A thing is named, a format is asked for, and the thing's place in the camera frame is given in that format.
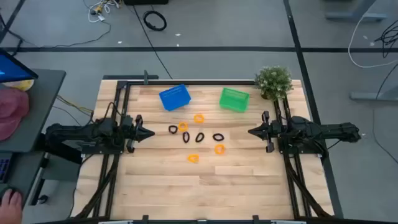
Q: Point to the dark grey desk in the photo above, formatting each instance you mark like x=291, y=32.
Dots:
x=21, y=174

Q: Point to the black aluminium table frame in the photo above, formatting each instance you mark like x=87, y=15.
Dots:
x=186, y=82

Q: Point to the yellow round object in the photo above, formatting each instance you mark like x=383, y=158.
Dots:
x=23, y=84

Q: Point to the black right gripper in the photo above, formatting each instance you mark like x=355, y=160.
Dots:
x=272, y=132

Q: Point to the blue plastic basket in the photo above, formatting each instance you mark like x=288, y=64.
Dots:
x=174, y=98

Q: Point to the green plastic basket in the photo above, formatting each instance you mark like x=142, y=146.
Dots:
x=234, y=100

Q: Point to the computer monitor blue screen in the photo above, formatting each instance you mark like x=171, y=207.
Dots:
x=12, y=68

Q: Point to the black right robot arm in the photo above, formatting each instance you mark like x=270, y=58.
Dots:
x=326, y=130

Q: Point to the black keyboard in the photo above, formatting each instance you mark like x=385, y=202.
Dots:
x=3, y=168

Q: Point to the grey desk foot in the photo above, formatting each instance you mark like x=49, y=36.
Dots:
x=373, y=96
x=354, y=15

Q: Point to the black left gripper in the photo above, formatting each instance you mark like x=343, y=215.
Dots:
x=133, y=129

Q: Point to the person's hand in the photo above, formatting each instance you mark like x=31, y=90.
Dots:
x=11, y=208

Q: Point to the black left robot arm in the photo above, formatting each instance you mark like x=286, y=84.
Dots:
x=81, y=133

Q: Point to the potted green plant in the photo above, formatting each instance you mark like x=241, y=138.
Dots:
x=273, y=81

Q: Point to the pink cap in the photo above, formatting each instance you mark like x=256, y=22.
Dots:
x=12, y=112

